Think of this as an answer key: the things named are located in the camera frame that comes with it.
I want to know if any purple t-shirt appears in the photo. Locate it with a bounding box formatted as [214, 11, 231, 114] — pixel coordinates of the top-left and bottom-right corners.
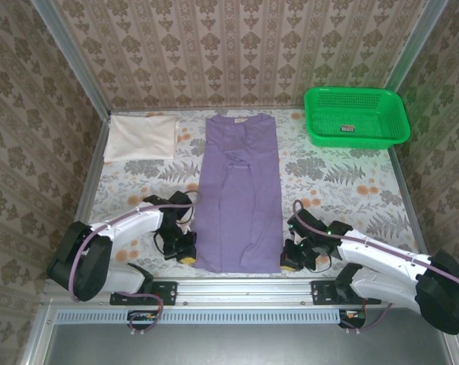
[191, 113, 283, 274]

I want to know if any black connector board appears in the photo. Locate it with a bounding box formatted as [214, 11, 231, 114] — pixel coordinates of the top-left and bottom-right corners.
[127, 309, 162, 330]
[338, 308, 367, 329]

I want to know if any floral tablecloth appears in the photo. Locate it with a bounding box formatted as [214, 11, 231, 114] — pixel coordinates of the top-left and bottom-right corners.
[73, 109, 428, 278]

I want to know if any folded cream t-shirt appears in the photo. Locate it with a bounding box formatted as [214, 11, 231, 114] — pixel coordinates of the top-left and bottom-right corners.
[103, 113, 179, 163]

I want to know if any green plastic basket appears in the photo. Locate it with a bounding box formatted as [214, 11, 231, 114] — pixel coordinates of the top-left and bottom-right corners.
[303, 87, 412, 148]

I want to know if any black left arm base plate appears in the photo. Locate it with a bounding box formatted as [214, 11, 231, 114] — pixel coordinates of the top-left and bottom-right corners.
[109, 281, 177, 306]

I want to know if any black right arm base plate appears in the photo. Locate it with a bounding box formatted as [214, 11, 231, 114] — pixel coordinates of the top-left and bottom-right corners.
[311, 280, 382, 306]

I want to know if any aluminium mounting rail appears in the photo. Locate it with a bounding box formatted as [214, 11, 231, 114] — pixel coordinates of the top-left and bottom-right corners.
[43, 277, 449, 306]

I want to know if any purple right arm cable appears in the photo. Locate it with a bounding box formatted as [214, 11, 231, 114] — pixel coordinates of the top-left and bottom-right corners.
[292, 199, 459, 335]

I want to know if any grey slotted cable duct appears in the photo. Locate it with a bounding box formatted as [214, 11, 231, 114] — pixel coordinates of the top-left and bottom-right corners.
[56, 308, 343, 325]

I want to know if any aluminium frame post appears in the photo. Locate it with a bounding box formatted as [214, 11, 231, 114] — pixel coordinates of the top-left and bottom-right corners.
[385, 0, 449, 96]
[30, 0, 112, 119]

